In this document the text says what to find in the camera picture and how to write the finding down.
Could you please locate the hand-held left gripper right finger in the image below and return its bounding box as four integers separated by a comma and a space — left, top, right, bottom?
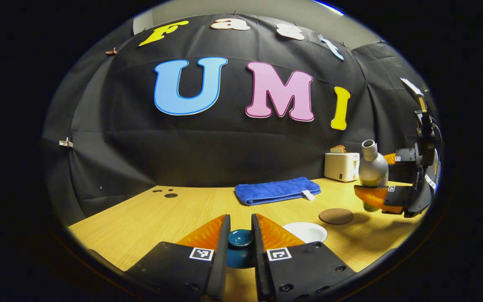
251, 213, 357, 302

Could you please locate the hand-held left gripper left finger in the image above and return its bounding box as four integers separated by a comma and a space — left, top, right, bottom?
124, 214, 231, 302

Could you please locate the teal teacup lid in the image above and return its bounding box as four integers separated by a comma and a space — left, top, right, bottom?
227, 229, 254, 269

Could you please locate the silver water bottle green label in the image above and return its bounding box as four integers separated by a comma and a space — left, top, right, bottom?
358, 139, 390, 212

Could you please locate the teal teacup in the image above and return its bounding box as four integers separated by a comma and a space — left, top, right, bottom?
283, 222, 328, 244

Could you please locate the round brown coaster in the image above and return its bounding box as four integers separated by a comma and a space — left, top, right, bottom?
319, 208, 355, 225

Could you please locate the white toaster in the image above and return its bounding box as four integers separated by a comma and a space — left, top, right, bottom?
324, 152, 360, 182

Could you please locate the blue folded towel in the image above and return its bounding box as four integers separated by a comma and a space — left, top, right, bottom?
234, 177, 322, 206

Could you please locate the black backdrop cloth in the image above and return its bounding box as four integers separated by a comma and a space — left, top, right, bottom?
42, 15, 439, 227

